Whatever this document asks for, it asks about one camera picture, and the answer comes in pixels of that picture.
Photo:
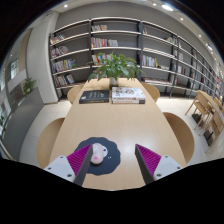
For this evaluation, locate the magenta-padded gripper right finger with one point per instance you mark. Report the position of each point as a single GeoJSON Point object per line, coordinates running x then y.
{"type": "Point", "coordinates": [166, 166]}

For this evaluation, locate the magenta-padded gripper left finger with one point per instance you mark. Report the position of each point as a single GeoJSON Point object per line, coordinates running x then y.
{"type": "Point", "coordinates": [61, 166]}

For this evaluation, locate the pale pink computer mouse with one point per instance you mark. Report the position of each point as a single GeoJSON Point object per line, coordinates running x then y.
{"type": "Point", "coordinates": [98, 153]}

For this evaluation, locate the dark cartoon-face mouse pad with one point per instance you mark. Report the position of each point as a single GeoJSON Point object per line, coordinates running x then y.
{"type": "Point", "coordinates": [111, 158]}

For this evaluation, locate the curved wooden chair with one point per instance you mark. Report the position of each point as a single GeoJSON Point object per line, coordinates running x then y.
{"type": "Point", "coordinates": [75, 94]}
{"type": "Point", "coordinates": [181, 136]}
{"type": "Point", "coordinates": [151, 91]}
{"type": "Point", "coordinates": [48, 143]}

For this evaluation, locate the group of slatted wooden chairs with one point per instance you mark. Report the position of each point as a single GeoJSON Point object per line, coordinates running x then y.
{"type": "Point", "coordinates": [206, 113]}

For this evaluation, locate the red-spined book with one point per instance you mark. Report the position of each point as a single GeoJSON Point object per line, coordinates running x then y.
{"type": "Point", "coordinates": [128, 101]}

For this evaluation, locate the black hardcover book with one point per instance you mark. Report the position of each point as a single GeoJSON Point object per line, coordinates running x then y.
{"type": "Point", "coordinates": [94, 96]}

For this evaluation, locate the white illustrated cover book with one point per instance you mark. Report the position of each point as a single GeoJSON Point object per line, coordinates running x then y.
{"type": "Point", "coordinates": [128, 93]}

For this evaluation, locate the small potted ledge plant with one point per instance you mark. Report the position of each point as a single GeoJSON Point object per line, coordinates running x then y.
{"type": "Point", "coordinates": [29, 85]}

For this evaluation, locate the green potted table plant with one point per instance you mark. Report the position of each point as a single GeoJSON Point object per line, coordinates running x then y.
{"type": "Point", "coordinates": [115, 66]}

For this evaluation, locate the grey bookshelf unit with books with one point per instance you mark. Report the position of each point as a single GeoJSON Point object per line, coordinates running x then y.
{"type": "Point", "coordinates": [160, 40]}

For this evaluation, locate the group of ceiling lights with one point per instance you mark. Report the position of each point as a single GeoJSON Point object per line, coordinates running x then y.
{"type": "Point", "coordinates": [166, 7]}

